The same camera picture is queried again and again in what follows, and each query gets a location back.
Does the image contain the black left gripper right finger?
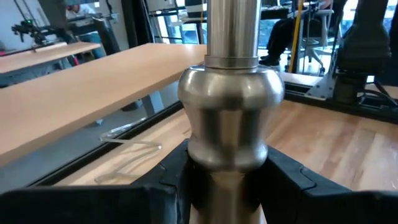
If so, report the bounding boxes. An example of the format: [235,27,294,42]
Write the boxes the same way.
[259,146,398,224]

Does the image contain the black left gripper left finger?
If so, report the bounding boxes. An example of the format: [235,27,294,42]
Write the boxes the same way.
[0,139,193,224]

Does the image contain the silver metal lamp base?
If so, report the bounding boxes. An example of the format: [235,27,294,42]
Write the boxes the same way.
[177,0,285,224]

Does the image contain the long light wooden desk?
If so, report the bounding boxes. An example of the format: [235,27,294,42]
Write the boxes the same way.
[0,42,208,166]

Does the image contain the short light wooden desk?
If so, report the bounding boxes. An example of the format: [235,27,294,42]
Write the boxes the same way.
[0,41,102,75]

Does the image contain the person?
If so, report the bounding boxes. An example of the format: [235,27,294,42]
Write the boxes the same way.
[259,0,343,67]
[64,4,107,60]

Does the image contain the white office chair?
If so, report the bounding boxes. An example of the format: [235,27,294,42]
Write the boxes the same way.
[302,8,343,75]

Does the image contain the small black background robot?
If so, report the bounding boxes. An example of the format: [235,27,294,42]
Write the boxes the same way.
[11,19,48,46]

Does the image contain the clear lamp power cord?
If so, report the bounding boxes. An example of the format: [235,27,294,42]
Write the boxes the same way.
[94,117,163,184]

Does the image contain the yellow hanging cable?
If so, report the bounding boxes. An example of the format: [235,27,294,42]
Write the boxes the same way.
[288,0,305,74]

